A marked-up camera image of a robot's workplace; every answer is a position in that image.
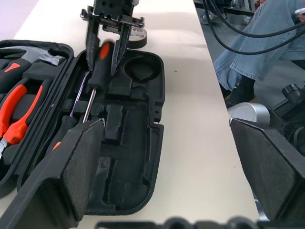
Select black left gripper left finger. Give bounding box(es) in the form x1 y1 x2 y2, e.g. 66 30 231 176
0 118 106 229

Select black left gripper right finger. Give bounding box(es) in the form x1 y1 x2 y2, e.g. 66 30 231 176
228 117 305 229

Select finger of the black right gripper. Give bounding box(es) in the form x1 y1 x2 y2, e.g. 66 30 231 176
85 20 100 72
110 26 132 77

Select black orange screwdriver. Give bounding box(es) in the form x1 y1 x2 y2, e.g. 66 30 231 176
52 71 88 152
81 41 112 124

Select black tool case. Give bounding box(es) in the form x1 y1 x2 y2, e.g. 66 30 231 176
0 39 165 217

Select black tape roll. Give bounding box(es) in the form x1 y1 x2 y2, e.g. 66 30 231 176
102 25 148 50

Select silver and black robot body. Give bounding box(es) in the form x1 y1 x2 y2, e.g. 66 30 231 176
226 83 305 155

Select orange black pliers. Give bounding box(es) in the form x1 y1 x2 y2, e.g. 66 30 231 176
0 83 44 166

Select person in blue jeans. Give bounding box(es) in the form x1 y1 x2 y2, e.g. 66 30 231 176
213 0 305 108

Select hammer with black orange handle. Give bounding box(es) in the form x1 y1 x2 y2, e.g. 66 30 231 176
0 45 67 79

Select black cable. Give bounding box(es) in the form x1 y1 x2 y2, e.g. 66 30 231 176
202 0 305 56
209 0 305 38

